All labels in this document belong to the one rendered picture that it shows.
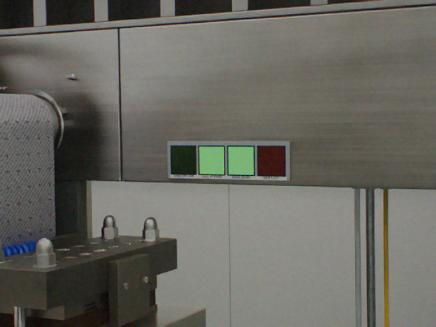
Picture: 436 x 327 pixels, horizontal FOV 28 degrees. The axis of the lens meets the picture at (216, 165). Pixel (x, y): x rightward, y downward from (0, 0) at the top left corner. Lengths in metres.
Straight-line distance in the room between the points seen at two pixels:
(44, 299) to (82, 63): 0.57
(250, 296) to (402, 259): 0.78
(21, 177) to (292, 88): 0.52
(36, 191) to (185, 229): 2.74
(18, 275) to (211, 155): 0.43
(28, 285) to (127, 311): 0.21
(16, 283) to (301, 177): 0.52
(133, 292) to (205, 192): 2.75
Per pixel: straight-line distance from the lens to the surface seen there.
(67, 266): 1.40
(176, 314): 1.62
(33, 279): 1.38
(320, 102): 1.50
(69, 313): 1.43
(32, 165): 1.63
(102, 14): 1.74
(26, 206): 1.62
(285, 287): 4.14
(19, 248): 1.56
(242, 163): 1.56
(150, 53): 1.66
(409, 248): 3.91
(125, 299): 1.51
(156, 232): 1.66
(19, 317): 1.44
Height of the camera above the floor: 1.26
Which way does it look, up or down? 3 degrees down
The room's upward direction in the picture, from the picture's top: 1 degrees counter-clockwise
